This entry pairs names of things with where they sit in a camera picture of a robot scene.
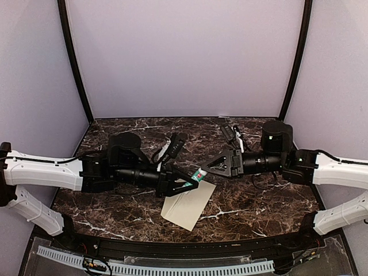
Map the black right corner frame post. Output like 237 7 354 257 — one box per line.
278 0 313 121

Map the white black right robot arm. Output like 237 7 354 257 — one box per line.
201 121 367 250

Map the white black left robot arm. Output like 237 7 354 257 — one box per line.
1 132 200 251

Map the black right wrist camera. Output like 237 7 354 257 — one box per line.
220 125 237 144

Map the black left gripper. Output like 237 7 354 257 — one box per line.
113 160 199 199

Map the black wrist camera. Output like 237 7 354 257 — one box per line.
220 125 237 144
168 133 186 158

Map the green white glue stick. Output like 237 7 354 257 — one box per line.
182 168 207 187

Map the cream paper envelope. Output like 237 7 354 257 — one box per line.
161 180 216 231

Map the white slotted cable duct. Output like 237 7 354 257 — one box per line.
37 246 275 275

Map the black front table rail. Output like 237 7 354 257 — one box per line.
60 233 324 259

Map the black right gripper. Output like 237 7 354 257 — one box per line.
201 147 286 180

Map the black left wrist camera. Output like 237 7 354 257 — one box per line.
168 133 186 158

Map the black left corner frame post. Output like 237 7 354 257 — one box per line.
57 0 94 124

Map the black corner frame post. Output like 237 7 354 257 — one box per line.
57 0 94 124
278 0 313 121

